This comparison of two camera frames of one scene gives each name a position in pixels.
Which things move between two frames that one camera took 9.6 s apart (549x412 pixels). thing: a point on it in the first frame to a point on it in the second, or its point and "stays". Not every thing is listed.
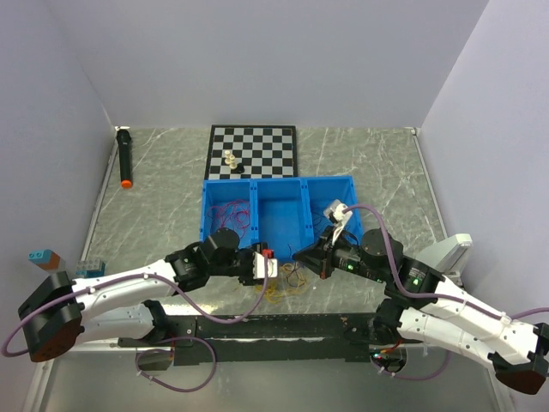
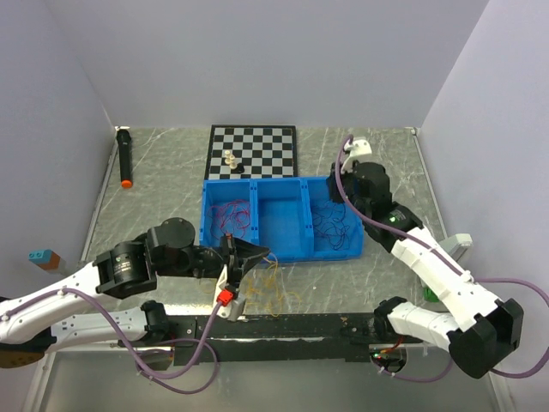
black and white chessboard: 264,151 stays
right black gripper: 317,259 to 334,193
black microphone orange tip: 123,138 stays
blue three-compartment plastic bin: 277,214 stays
